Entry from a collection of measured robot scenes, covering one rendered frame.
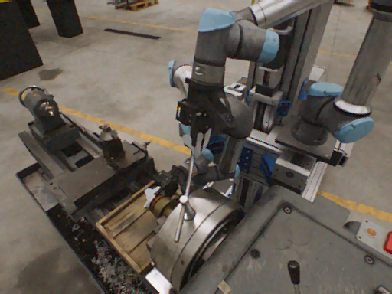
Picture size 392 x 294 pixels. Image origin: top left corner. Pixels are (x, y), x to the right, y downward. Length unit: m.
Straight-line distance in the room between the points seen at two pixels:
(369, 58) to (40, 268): 2.25
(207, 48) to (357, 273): 0.60
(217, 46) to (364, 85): 0.48
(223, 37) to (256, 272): 0.52
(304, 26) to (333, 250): 0.81
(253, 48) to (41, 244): 2.14
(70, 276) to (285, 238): 1.73
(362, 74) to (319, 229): 0.45
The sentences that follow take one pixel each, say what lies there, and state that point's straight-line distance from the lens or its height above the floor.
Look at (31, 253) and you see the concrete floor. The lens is 2.37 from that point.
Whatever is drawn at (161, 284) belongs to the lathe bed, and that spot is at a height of 0.86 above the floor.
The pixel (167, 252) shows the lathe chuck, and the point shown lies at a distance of 0.71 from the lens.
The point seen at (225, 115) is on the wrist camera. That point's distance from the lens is 0.58.
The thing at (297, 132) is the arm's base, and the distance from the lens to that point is 1.09.
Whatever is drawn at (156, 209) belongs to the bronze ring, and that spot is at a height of 1.11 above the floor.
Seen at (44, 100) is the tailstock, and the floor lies 1.13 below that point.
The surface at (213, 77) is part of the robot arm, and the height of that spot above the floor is 1.56.
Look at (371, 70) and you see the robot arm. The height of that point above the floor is 1.53.
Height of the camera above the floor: 1.81
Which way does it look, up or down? 43 degrees down
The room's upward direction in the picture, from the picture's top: straight up
